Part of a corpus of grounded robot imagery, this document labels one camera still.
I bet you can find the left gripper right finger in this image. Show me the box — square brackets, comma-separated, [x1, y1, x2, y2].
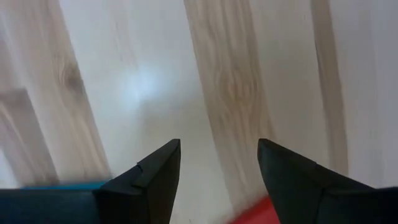
[256, 138, 398, 224]

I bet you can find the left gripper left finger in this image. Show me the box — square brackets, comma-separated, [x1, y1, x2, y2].
[0, 138, 182, 224]

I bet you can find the red wooden block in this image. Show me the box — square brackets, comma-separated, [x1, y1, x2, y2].
[228, 195, 282, 224]

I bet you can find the blue wooden block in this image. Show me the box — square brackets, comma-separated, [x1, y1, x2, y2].
[20, 181, 111, 191]

